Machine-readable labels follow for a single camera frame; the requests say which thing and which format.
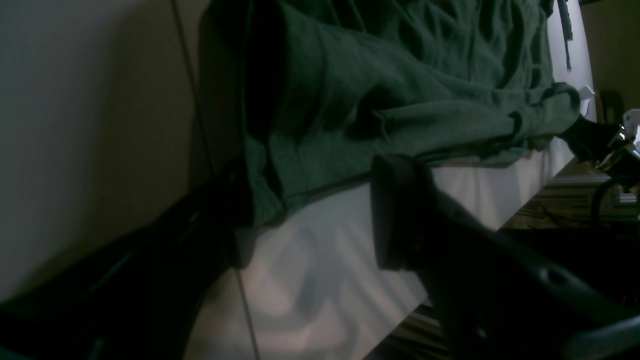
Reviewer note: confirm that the dark green t-shirt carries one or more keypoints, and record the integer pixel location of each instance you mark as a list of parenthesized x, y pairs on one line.
[(323, 86)]

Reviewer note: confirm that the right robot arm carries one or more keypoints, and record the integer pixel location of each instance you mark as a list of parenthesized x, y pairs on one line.
[(610, 149)]

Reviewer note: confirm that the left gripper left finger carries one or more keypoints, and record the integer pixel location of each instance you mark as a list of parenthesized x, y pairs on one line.
[(137, 297)]

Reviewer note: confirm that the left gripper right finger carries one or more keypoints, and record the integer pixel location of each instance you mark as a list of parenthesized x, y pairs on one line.
[(514, 294)]

